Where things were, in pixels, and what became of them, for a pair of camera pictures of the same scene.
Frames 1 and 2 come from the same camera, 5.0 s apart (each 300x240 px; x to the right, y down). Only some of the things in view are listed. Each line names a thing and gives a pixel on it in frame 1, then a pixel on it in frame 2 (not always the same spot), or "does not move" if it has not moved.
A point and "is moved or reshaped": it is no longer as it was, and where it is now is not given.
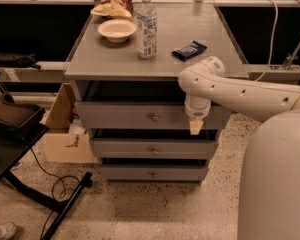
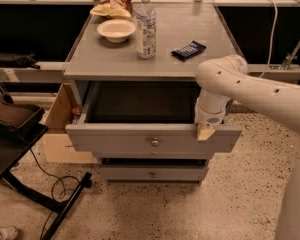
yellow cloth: [107, 10] does not move
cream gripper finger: [195, 126] → [204, 133]
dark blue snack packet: [189, 51] does not move
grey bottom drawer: [154, 173] does not move
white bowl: [117, 30] does not move
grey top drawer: [147, 116] is moved or reshaped
